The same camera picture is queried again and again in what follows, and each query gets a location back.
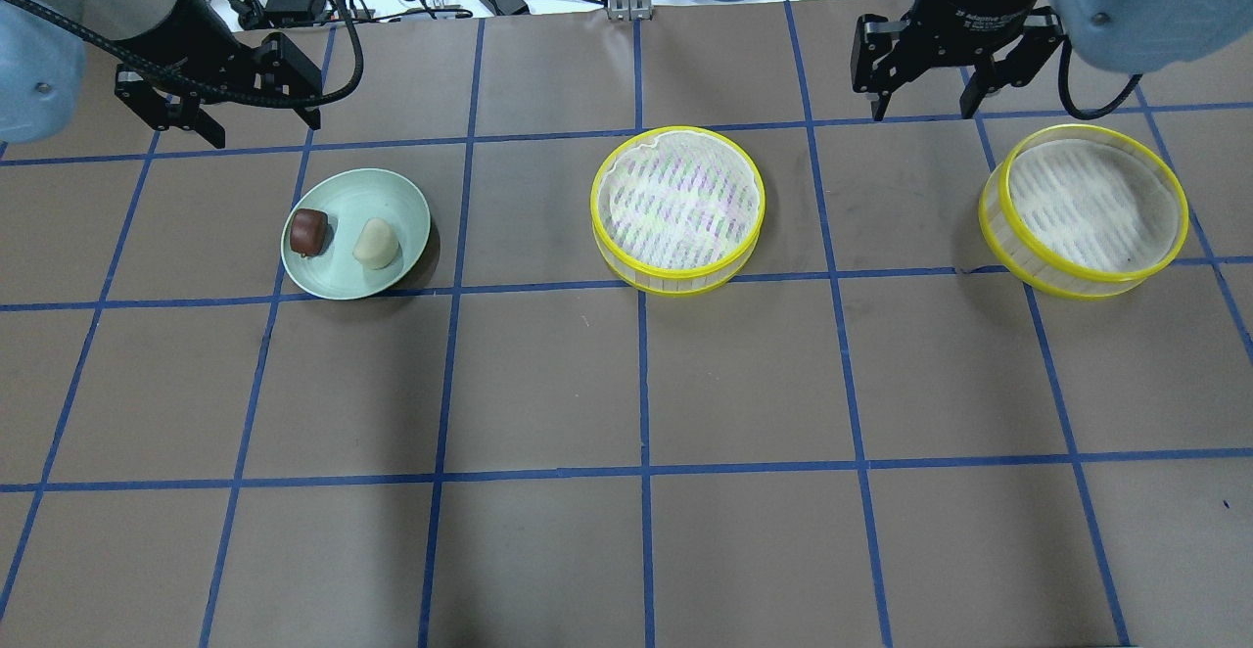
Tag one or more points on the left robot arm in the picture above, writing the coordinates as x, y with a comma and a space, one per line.
44, 56

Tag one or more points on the right yellow steamer basket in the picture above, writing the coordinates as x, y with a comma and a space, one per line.
1083, 213

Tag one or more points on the light green plate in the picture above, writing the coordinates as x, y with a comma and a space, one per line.
350, 198

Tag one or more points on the middle yellow steamer basket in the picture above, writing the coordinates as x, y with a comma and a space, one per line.
677, 211

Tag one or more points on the yellow steamer basket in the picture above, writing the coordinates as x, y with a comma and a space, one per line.
677, 211
1083, 213

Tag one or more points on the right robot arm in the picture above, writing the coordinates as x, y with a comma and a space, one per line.
1104, 47

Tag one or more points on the brown bun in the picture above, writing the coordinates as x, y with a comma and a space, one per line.
308, 232

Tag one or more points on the white bun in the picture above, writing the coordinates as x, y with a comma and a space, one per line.
377, 244

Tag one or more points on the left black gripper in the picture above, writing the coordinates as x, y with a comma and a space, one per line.
182, 33

